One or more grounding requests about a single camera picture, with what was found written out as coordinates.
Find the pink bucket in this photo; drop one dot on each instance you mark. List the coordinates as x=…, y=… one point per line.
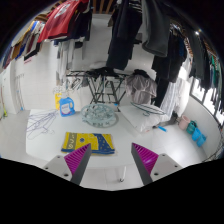
x=184, y=122

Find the grey jacket on rack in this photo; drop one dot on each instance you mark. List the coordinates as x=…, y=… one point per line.
x=140, y=87

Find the teal bucket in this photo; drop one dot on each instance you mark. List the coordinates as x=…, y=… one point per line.
x=191, y=127

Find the yellow and blue towel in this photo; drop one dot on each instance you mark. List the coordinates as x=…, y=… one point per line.
x=100, y=143

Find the green wire hanger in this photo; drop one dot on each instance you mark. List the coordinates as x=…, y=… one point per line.
x=148, y=109

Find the blue clothespin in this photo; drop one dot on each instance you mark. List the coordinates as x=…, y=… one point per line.
x=162, y=128

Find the red hanging t-shirt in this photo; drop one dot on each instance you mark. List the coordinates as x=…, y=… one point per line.
x=59, y=19

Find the blue detergent bottle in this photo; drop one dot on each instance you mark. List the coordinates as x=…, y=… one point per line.
x=66, y=107

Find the black hanging garment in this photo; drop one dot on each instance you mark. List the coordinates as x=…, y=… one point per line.
x=127, y=20

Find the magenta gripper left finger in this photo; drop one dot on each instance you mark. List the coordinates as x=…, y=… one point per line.
x=77, y=162

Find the white pillow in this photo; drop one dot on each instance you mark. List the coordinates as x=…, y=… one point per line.
x=141, y=121

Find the black folding drying rack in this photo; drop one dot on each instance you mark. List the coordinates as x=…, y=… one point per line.
x=104, y=84

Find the dark grey hanging garment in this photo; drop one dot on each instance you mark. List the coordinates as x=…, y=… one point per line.
x=156, y=28

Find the pile of wire hangers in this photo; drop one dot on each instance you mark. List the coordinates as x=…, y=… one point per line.
x=40, y=123

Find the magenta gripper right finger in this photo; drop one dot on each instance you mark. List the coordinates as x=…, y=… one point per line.
x=145, y=160

